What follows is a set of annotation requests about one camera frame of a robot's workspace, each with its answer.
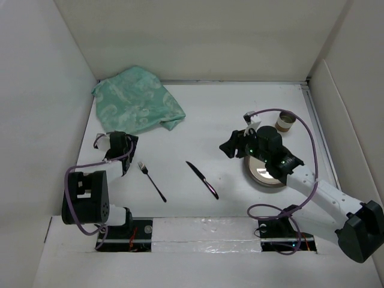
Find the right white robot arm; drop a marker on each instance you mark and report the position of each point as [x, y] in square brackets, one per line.
[358, 225]

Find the aluminium table edge rail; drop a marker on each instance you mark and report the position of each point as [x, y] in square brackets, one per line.
[326, 159]

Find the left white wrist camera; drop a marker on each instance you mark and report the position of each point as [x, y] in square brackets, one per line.
[102, 142]

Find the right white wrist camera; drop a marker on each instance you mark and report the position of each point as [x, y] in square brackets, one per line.
[253, 122]

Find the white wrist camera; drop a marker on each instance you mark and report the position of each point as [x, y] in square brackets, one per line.
[253, 122]
[102, 142]

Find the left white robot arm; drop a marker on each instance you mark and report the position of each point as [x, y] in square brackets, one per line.
[86, 195]

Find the black metal fork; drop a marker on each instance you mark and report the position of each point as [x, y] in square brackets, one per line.
[144, 170]

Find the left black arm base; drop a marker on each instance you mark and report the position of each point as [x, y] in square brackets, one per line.
[135, 237]

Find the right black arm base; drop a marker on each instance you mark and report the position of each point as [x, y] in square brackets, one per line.
[280, 236]

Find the green patterned cloth placemat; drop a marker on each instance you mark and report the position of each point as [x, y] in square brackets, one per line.
[135, 101]

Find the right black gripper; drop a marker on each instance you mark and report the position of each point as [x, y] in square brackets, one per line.
[228, 147]

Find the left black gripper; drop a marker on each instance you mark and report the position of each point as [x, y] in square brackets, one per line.
[129, 144]

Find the round plate with dark rim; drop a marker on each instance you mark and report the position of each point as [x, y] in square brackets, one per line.
[257, 171]

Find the black handled table knife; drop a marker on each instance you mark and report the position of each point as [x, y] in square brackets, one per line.
[203, 179]

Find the metal cup with white band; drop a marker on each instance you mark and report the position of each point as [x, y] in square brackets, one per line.
[285, 121]

